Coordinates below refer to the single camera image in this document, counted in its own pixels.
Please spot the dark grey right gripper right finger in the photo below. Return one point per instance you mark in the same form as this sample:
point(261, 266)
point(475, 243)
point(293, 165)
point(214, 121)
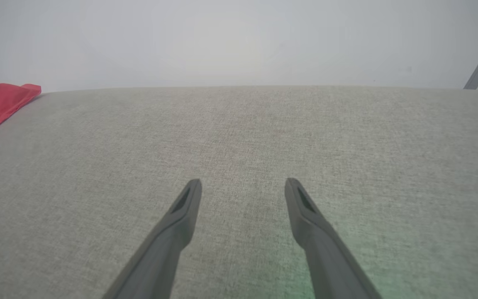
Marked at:
point(322, 249)

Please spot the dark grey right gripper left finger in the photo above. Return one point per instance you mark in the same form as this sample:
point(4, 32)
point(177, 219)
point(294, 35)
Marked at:
point(172, 236)

